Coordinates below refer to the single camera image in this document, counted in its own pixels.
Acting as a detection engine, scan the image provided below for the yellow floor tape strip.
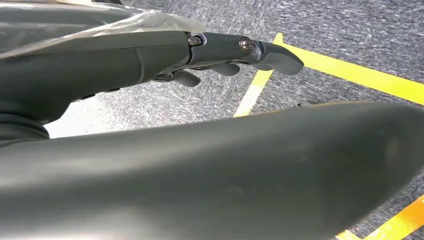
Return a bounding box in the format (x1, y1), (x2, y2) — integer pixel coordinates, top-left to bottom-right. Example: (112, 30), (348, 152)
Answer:
(233, 68), (275, 119)
(335, 194), (424, 240)
(272, 32), (424, 106)

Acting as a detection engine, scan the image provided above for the ribbed grey left arm sleeve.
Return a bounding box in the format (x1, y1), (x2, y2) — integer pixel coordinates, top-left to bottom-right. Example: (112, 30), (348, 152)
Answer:
(0, 112), (51, 149)

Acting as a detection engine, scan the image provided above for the smooth grey robot body shell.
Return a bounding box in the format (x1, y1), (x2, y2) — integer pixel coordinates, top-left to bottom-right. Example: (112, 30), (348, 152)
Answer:
(0, 100), (424, 240)

